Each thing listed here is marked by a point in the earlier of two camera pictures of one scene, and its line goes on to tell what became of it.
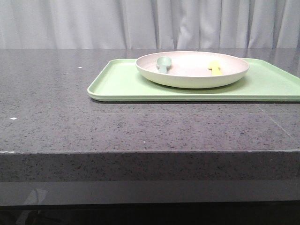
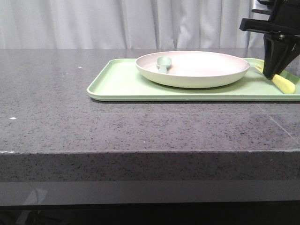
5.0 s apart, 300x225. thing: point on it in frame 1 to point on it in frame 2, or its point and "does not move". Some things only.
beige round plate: [190, 69] does not move
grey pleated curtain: [149, 24] does not move
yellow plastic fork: [215, 66] to [280, 82]
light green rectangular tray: [118, 79] does not move
